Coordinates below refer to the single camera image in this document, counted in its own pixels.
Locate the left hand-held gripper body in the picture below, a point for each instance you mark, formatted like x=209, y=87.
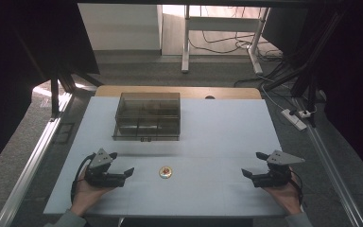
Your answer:
x=102, y=159

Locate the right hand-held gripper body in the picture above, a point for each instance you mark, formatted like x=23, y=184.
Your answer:
x=279, y=159

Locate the person's right hand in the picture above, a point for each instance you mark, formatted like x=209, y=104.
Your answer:
x=286, y=195

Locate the person's left hand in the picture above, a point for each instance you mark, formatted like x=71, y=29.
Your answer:
x=85, y=194

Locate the white power strip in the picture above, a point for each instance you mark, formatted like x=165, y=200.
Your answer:
x=293, y=119

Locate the dark floor socket plate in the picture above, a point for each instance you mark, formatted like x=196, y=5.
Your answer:
x=64, y=133

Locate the white plug adapter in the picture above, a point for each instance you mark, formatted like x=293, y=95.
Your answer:
x=304, y=113

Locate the clear smoky plastic drawer box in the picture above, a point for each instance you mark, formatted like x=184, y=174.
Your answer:
x=148, y=116

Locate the black metal stand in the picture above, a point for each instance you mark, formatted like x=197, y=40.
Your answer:
x=55, y=97
x=312, y=53

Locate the wooden table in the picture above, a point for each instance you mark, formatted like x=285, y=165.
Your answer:
x=189, y=92

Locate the black curtain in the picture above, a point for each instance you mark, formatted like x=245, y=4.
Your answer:
x=356, y=78
x=19, y=63

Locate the dark monitor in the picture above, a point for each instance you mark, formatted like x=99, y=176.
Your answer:
x=283, y=30

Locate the white cabinet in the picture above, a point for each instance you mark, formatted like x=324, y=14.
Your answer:
x=119, y=26

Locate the aluminium floor rail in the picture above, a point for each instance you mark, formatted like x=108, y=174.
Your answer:
x=31, y=164
x=331, y=167

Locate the white metal desk frame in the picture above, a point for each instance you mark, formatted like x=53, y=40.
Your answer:
x=220, y=23

